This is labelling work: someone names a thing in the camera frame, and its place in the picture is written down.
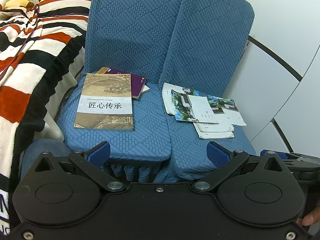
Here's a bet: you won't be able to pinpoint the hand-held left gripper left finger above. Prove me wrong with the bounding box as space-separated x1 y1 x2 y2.
24 141 126 193

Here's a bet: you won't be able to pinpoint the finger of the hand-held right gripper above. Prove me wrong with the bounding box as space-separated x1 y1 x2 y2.
260 149 320 162

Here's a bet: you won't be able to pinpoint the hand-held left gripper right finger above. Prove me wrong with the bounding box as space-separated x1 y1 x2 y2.
192 141 297 192

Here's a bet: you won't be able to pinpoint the white booklets underneath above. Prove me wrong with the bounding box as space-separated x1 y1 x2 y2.
194 122 235 133

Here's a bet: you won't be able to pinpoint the brown painting cover book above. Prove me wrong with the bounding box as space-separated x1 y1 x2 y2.
74 73 134 132

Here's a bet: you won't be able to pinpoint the purple book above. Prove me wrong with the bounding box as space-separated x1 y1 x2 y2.
104 67 147 99

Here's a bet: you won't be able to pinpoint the white and pink book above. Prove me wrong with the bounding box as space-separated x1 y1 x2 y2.
96 67 150 94

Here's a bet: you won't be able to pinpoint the person's right hand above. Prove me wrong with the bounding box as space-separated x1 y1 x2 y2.
302 204 320 227

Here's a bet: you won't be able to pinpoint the dark blue rug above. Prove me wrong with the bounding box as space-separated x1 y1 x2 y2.
21 139 73 178

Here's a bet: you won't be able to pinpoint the black printed cloth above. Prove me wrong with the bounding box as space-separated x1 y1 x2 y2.
0 140 24 240

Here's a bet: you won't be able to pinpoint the striped fleece blanket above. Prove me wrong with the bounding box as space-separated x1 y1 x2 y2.
0 0 93 180

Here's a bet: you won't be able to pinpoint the blue padded floor chair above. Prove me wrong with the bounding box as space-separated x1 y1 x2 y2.
154 0 257 183
56 0 188 183

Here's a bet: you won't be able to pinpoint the yellow plush toy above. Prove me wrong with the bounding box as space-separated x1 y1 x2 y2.
0 0 35 10

